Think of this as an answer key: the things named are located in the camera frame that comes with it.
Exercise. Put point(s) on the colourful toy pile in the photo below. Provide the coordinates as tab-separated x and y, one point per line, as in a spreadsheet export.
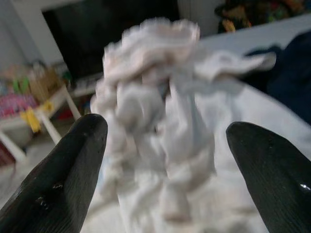
238	14

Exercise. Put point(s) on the cream white shirt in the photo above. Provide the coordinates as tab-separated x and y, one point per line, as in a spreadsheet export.
158	121

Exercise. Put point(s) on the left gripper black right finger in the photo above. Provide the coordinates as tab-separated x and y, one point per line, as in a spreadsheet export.
279	189

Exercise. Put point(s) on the white children's table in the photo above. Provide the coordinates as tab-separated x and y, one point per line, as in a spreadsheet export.
69	102

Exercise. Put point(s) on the light blue folding table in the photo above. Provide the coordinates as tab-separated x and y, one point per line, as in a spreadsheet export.
279	128

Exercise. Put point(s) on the navy garment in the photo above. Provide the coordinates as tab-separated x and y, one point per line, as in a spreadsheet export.
291	72

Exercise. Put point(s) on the black television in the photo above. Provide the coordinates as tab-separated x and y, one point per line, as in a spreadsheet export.
109	29

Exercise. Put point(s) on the yellow toy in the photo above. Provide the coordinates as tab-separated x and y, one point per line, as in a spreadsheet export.
30	119

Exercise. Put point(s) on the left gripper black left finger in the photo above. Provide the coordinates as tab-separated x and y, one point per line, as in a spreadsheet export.
53	184

